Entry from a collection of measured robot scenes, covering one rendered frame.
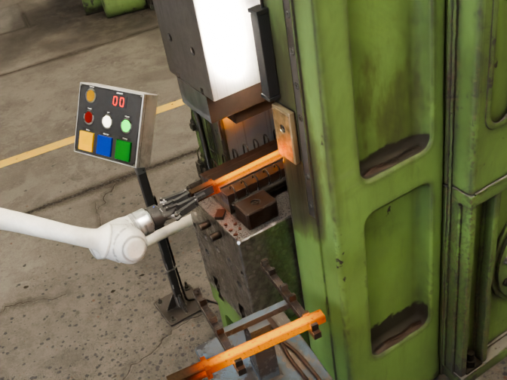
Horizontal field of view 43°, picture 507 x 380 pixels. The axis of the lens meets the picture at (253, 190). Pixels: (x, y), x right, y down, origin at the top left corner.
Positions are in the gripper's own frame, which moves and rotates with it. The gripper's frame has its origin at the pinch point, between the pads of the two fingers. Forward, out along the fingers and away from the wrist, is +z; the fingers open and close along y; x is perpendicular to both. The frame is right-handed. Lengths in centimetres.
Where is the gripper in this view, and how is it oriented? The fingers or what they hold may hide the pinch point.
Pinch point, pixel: (203, 191)
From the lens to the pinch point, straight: 220.0
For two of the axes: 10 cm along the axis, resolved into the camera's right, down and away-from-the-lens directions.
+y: 5.3, 4.3, -7.3
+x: -1.8, -7.8, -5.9
